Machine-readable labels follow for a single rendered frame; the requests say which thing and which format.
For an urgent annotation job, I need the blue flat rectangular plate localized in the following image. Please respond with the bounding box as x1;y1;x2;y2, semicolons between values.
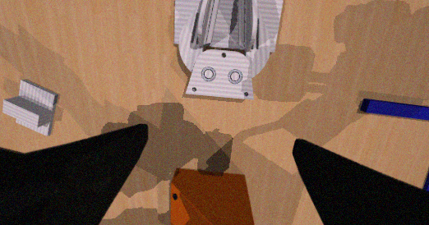
423;173;429;191

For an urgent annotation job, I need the dark blue rectangular bar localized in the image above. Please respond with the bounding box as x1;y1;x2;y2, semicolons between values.
360;99;429;121

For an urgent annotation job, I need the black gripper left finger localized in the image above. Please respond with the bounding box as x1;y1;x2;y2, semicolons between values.
0;124;149;225

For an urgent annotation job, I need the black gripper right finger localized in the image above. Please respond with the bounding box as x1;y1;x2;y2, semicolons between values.
293;139;429;225

